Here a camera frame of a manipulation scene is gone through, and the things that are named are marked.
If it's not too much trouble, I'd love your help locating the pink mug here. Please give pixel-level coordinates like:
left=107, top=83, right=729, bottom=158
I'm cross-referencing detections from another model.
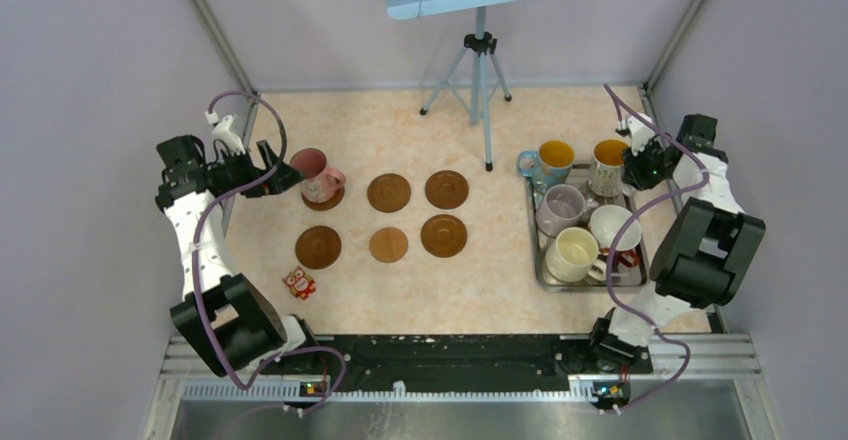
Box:
left=290, top=148, right=347, bottom=204

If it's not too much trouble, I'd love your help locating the dark wooden coaster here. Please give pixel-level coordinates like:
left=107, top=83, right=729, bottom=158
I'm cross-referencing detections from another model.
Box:
left=425, top=170, right=469, bottom=210
left=301, top=185, right=346, bottom=212
left=295, top=225, right=342, bottom=270
left=367, top=173, right=411, bottom=213
left=420, top=214, right=468, bottom=258

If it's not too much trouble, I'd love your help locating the patterned mug yellow inside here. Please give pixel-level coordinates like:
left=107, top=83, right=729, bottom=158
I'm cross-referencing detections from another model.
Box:
left=588, top=139, right=628, bottom=198

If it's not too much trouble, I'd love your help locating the white red mug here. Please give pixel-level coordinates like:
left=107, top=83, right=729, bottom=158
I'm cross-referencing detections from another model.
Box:
left=588, top=205, right=642, bottom=268

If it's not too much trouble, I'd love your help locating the lilac mug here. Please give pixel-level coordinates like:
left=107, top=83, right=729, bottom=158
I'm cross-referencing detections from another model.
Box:
left=535, top=184, right=586, bottom=238

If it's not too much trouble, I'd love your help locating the metal tray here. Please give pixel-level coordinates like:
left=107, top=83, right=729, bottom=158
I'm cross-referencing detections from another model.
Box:
left=523, top=161, right=648, bottom=293

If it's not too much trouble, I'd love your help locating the blue mug yellow inside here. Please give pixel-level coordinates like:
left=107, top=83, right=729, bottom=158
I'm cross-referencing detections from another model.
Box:
left=516, top=140, right=575, bottom=194

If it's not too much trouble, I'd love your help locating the light wooden coaster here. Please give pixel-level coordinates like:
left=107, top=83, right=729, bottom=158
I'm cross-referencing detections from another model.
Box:
left=369, top=227, right=408, bottom=263

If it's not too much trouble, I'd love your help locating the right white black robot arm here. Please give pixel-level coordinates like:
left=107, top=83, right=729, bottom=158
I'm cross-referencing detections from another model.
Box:
left=586, top=114, right=766, bottom=372

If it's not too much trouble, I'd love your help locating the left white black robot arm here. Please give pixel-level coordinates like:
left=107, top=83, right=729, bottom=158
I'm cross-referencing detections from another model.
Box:
left=155, top=135, right=321, bottom=377

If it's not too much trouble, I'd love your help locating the red owl figurine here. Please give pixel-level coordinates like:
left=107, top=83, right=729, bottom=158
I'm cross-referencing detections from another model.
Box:
left=283, top=266, right=316, bottom=300

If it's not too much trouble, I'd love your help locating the cream mug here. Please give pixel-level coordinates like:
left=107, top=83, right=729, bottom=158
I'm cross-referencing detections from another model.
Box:
left=544, top=227, right=607, bottom=283

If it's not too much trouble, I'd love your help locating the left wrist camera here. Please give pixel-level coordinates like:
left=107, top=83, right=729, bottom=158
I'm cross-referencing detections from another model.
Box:
left=204, top=110, right=247, bottom=155

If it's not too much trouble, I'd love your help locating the grey cable duct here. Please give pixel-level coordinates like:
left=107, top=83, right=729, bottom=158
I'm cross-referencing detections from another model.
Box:
left=182, top=380, right=597, bottom=403

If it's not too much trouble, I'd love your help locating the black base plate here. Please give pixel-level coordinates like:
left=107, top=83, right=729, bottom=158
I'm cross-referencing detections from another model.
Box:
left=262, top=334, right=621, bottom=393

